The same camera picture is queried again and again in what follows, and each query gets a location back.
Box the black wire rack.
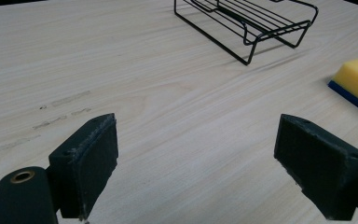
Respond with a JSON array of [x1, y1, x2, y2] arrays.
[[173, 0, 320, 66]]

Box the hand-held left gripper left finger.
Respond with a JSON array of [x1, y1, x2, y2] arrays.
[[48, 113, 119, 221]]

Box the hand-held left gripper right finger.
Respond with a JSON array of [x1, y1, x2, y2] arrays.
[[273, 113, 358, 221]]

